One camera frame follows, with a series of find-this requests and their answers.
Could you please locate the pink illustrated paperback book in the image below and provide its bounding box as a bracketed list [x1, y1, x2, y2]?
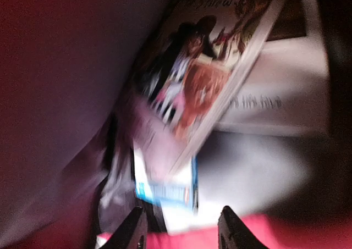
[126, 0, 286, 180]

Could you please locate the red student backpack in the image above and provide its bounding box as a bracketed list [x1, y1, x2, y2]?
[1, 0, 351, 248]

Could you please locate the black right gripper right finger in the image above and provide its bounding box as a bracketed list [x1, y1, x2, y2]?
[218, 206, 268, 249]

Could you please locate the grey white hardcover book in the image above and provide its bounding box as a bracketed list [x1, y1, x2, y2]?
[215, 0, 330, 136]

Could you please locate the blue dog picture book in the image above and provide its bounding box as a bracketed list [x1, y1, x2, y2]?
[133, 149, 199, 233]

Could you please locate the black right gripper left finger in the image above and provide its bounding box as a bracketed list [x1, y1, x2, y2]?
[101, 207, 148, 249]

